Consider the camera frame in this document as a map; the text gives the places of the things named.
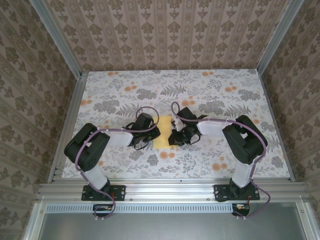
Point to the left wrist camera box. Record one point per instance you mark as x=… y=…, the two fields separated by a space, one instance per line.
x=143 y=120

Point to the grey sheet metal panel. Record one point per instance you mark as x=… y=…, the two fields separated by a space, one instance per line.
x=162 y=227

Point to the aluminium side rail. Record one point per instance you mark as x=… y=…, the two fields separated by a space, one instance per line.
x=75 y=100
x=270 y=105

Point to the floral patterned table mat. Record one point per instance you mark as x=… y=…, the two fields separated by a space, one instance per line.
x=150 y=82

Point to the aluminium frame post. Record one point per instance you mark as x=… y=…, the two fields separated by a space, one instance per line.
x=277 y=35
x=57 y=40

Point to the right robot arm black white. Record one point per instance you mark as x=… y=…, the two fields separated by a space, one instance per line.
x=245 y=145

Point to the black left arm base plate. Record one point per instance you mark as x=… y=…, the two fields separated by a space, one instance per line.
x=120 y=192

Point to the yellow paper sheet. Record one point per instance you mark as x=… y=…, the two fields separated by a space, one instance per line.
x=163 y=143

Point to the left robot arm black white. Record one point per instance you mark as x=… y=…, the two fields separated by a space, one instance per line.
x=85 y=150

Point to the aluminium cross beam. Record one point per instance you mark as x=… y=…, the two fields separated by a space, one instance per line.
x=170 y=191

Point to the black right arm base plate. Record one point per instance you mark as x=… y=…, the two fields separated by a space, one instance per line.
x=220 y=192

